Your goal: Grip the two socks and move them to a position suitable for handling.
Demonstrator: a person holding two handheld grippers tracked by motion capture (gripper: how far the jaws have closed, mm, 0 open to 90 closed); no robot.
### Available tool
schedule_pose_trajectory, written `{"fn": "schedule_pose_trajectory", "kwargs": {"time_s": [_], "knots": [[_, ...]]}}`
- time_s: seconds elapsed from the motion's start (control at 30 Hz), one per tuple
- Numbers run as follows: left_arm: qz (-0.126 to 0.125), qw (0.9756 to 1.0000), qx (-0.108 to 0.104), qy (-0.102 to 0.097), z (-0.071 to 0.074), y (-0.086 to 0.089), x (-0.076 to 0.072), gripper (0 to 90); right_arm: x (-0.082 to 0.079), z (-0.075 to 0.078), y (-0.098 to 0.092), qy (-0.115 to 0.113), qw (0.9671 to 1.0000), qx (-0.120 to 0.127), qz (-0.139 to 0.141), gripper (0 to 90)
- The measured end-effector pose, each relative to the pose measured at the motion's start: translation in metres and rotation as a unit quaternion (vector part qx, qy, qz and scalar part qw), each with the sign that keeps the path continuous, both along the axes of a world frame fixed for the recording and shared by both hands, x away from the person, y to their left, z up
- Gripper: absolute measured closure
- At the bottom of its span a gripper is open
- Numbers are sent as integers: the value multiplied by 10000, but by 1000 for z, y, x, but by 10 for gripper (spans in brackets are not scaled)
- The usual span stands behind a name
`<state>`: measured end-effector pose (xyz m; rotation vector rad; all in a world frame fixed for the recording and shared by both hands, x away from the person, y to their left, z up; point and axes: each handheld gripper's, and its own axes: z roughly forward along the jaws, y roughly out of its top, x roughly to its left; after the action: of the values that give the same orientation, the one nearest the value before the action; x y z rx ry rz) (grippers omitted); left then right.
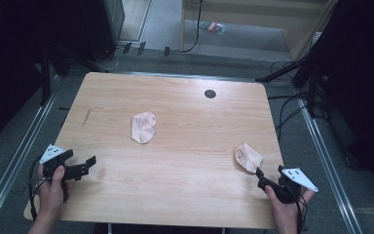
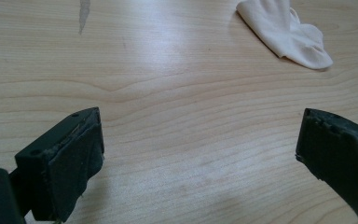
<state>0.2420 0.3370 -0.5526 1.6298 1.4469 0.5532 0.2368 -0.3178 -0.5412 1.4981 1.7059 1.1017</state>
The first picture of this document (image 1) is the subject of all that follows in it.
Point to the person's right hand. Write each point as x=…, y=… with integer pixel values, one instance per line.
x=284, y=214

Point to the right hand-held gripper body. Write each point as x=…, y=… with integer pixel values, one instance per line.
x=292, y=185

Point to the black round table grommet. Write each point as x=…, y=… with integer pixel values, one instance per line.
x=210, y=94

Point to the pink sock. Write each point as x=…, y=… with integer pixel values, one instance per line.
x=248, y=157
x=142, y=127

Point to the black plug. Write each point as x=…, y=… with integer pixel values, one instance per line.
x=141, y=48
x=167, y=51
x=127, y=47

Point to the beige wooden platform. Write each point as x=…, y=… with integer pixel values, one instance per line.
x=240, y=9

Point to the black metal stand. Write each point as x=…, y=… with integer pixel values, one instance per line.
x=311, y=81
x=45, y=74

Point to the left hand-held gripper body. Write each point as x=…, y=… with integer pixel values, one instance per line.
x=56, y=160

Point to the person's left hand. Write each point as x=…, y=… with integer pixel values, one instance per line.
x=53, y=191

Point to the colourful flat packet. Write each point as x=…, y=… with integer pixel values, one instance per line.
x=213, y=27

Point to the aluminium floor rail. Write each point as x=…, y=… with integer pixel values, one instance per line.
x=16, y=152
x=329, y=169

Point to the black cabinet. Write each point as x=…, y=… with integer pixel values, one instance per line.
x=102, y=29

